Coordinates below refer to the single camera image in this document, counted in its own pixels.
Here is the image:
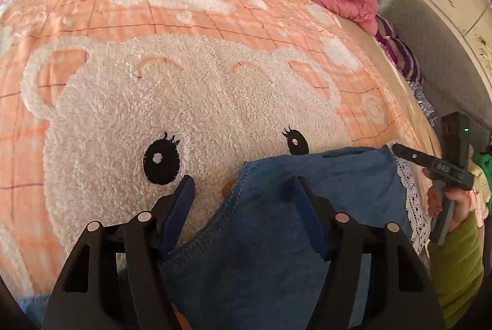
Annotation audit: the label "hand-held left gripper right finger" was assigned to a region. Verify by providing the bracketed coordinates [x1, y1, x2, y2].
[296, 176, 446, 330]

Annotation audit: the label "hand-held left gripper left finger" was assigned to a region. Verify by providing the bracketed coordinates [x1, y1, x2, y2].
[42, 175, 196, 330]

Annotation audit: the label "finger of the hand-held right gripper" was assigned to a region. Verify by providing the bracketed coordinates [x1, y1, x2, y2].
[390, 143, 435, 171]

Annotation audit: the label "blue denim pants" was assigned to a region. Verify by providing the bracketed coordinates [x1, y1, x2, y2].
[19, 146, 431, 330]

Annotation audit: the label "person's right hand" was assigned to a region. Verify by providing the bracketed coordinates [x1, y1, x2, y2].
[427, 186, 476, 234]

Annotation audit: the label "green cloth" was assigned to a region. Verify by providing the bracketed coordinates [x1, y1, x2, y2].
[472, 152, 492, 181]

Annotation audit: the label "blue floral cloth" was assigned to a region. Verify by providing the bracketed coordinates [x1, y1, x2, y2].
[407, 80, 439, 127]

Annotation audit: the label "purple striped pillow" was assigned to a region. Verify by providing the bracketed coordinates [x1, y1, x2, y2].
[373, 15, 423, 85]

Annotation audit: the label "beige bed sheet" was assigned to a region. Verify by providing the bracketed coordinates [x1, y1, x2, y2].
[338, 18, 442, 148]

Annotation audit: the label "bear printed blanket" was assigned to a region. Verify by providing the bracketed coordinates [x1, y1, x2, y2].
[0, 0, 442, 315]

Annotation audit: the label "grey padded headboard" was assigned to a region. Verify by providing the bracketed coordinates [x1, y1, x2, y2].
[342, 0, 492, 154]

